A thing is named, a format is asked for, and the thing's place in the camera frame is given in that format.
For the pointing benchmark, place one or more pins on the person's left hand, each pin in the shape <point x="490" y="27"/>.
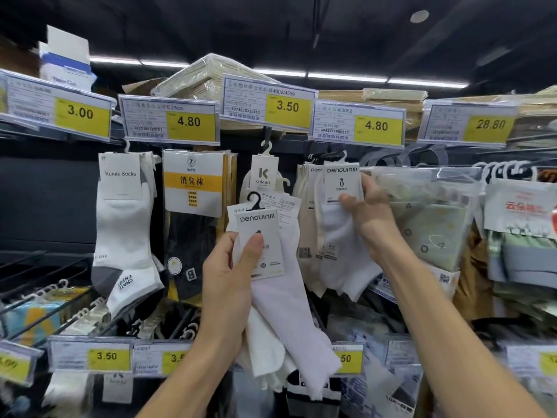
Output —
<point x="222" y="295"/>

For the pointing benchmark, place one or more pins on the person's right hand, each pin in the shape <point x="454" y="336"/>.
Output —
<point x="378" y="221"/>

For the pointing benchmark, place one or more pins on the person's right thumb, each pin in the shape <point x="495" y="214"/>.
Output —
<point x="350" y="202"/>

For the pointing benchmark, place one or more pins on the person's left thumb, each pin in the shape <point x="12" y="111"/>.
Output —
<point x="253" y="256"/>

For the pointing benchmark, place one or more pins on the white socks with black hanger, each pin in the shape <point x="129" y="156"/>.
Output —
<point x="283" y="295"/>

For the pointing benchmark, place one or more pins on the person's left forearm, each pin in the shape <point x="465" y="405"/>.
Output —
<point x="191" y="383"/>

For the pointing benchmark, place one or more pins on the person's right forearm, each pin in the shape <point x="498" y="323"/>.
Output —
<point x="448" y="335"/>

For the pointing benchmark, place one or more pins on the beige socks on hook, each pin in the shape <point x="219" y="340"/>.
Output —
<point x="307" y="230"/>

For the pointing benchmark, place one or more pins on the black yellow sock packs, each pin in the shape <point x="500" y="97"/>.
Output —
<point x="191" y="239"/>

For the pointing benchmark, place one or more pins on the price label with yellow patch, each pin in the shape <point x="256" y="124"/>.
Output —
<point x="357" y="124"/>
<point x="17" y="361"/>
<point x="350" y="359"/>
<point x="56" y="104"/>
<point x="468" y="121"/>
<point x="533" y="361"/>
<point x="89" y="354"/>
<point x="267" y="100"/>
<point x="161" y="359"/>
<point x="169" y="119"/>

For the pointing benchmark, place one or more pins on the white socks with tall card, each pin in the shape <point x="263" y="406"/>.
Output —
<point x="264" y="178"/>

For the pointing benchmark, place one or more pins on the clear bags of pale socks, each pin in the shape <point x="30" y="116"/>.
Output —
<point x="435" y="221"/>

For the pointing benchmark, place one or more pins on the stack of tan packets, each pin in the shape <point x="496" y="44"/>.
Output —
<point x="383" y="102"/>
<point x="537" y="113"/>

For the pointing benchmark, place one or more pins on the ceiling strip light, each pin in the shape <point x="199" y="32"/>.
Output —
<point x="348" y="77"/>

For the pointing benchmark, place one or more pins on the white socks with grey heel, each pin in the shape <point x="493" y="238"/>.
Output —
<point x="124" y="230"/>

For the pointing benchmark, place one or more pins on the brown socks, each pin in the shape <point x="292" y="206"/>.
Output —
<point x="474" y="278"/>

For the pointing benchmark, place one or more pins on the black white striped sock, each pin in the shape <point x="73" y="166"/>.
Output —
<point x="311" y="398"/>

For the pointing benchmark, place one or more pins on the row of white hangers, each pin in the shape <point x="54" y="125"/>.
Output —
<point x="87" y="313"/>

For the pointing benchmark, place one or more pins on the sock bags with red print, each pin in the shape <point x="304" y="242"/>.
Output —
<point x="522" y="239"/>

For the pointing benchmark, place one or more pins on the wrapped bundle of beige packets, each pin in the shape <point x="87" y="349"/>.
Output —
<point x="200" y="82"/>

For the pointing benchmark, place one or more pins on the white socks with small card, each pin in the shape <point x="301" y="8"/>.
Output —
<point x="116" y="387"/>

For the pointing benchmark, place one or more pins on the clear bag with white label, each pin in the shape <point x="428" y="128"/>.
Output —
<point x="391" y="387"/>

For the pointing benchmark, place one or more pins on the round ceiling fixture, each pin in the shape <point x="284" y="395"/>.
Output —
<point x="419" y="16"/>

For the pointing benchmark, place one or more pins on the teal packet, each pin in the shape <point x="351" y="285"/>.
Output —
<point x="30" y="317"/>

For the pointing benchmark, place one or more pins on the white and blue box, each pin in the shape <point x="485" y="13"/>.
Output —
<point x="65" y="60"/>

